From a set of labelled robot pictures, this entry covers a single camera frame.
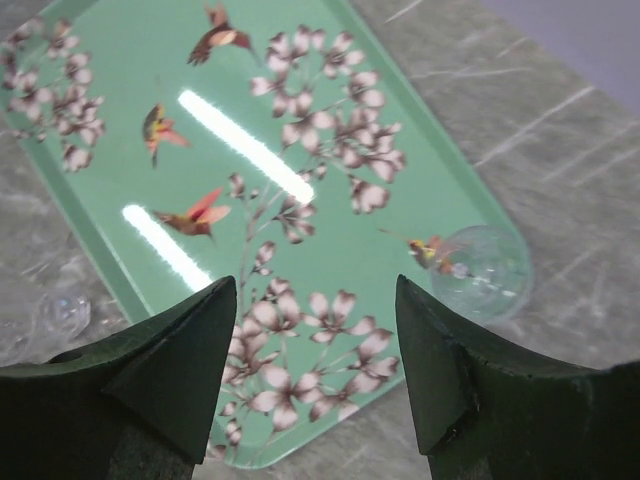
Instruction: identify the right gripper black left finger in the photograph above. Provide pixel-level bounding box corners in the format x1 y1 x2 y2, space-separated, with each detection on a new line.
1 276 237 479

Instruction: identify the clear glass at left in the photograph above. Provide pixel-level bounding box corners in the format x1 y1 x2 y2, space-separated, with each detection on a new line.
1 278 91 367

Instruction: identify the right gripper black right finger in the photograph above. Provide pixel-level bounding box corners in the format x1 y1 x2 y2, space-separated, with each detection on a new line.
395 276 639 479

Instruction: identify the small clear tumbler glass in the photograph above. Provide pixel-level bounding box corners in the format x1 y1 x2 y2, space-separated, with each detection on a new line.
430 225 534 326

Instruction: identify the green floral hummingbird tray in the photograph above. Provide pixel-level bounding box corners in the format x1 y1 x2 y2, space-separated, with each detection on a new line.
1 1 514 469

